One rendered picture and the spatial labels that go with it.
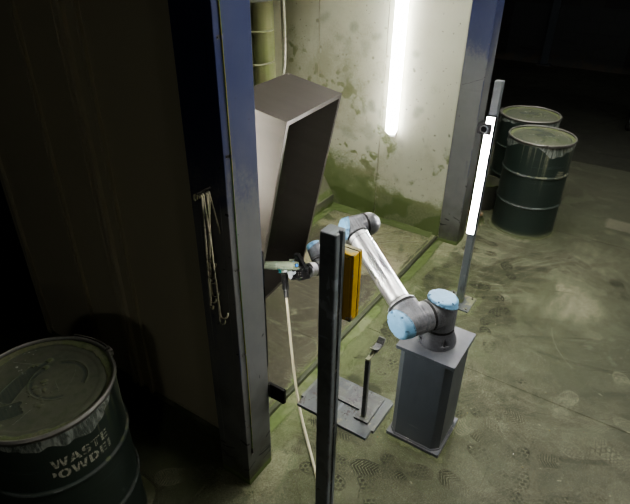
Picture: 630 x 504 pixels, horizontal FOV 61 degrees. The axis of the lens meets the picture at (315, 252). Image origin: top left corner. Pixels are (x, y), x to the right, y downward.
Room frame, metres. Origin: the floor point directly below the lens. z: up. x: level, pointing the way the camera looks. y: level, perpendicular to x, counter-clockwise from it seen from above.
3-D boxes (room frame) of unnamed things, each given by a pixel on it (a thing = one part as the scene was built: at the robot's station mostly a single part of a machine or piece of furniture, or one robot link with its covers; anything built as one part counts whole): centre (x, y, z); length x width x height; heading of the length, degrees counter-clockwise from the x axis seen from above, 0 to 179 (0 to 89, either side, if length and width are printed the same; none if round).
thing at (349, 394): (1.54, -0.14, 0.95); 0.26 x 0.15 x 0.32; 57
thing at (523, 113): (5.19, -2.09, 0.86); 0.54 x 0.54 x 0.01
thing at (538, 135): (4.55, -1.97, 0.86); 0.54 x 0.54 x 0.01
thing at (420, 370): (2.09, -0.62, 0.32); 0.31 x 0.31 x 0.64; 57
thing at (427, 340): (2.09, -0.62, 0.69); 0.19 x 0.19 x 0.10
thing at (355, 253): (1.45, -0.08, 1.42); 0.12 x 0.06 x 0.26; 57
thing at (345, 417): (1.53, -0.13, 0.78); 0.31 x 0.23 x 0.01; 57
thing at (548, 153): (4.55, -1.97, 0.44); 0.59 x 0.58 x 0.89; 162
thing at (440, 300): (2.09, -0.61, 0.83); 0.17 x 0.15 x 0.18; 118
